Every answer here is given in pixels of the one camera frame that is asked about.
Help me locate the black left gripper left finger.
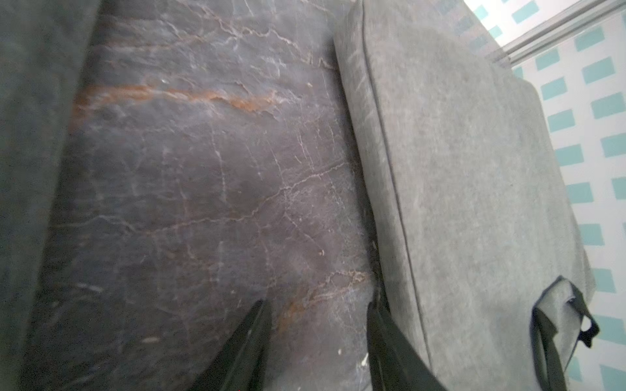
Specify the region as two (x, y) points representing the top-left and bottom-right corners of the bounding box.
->
(189, 300), (272, 390)

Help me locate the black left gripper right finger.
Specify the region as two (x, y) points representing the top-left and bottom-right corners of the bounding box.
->
(367, 302), (445, 391)

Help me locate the grey laptop bag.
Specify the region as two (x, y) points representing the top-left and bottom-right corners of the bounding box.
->
(1, 1), (101, 390)
(334, 1), (599, 390)

